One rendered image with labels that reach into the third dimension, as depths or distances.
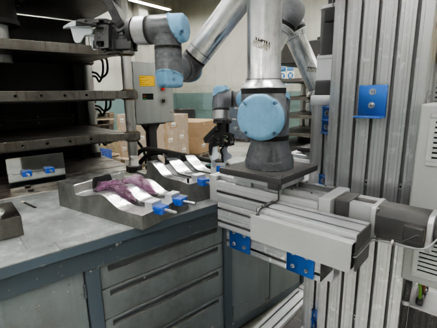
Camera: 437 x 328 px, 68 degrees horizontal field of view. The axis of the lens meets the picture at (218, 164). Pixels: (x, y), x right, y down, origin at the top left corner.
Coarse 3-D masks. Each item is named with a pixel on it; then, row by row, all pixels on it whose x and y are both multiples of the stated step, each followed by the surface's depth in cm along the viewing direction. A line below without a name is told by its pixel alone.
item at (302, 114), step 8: (312, 40) 479; (288, 48) 504; (312, 48) 481; (288, 56) 506; (288, 64) 536; (296, 64) 539; (288, 80) 516; (296, 80) 508; (304, 88) 612; (296, 96) 541; (304, 96) 522; (304, 104) 619; (296, 112) 594; (304, 112) 590; (304, 120) 627; (296, 128) 589; (304, 128) 587; (296, 136) 525; (304, 136) 516; (296, 144) 542; (304, 144) 540
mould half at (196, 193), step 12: (192, 156) 174; (156, 168) 156; (180, 168) 162; (204, 168) 167; (156, 180) 158; (168, 180) 149; (180, 180) 142; (180, 192) 142; (192, 192) 138; (204, 192) 142
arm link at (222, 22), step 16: (224, 0) 91; (240, 0) 89; (224, 16) 91; (240, 16) 92; (208, 32) 93; (224, 32) 93; (192, 48) 96; (208, 48) 95; (192, 64) 97; (192, 80) 102
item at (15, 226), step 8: (0, 208) 116; (8, 208) 116; (0, 216) 108; (8, 216) 108; (16, 216) 108; (0, 224) 105; (8, 224) 107; (16, 224) 108; (0, 232) 105; (8, 232) 107; (16, 232) 108; (0, 240) 106
